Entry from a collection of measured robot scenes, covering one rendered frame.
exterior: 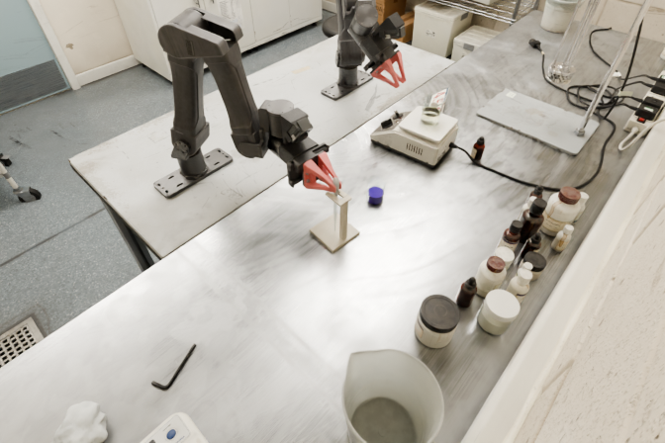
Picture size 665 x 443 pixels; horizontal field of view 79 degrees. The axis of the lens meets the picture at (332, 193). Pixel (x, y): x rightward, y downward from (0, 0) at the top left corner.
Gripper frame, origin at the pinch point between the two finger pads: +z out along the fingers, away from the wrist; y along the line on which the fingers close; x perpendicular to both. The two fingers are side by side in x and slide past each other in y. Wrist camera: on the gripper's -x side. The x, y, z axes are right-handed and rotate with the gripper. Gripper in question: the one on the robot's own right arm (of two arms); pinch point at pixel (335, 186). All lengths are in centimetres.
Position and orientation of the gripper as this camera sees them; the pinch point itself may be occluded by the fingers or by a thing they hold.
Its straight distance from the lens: 80.1
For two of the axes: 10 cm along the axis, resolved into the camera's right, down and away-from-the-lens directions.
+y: 7.5, -4.6, 4.7
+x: 0.0, 7.1, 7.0
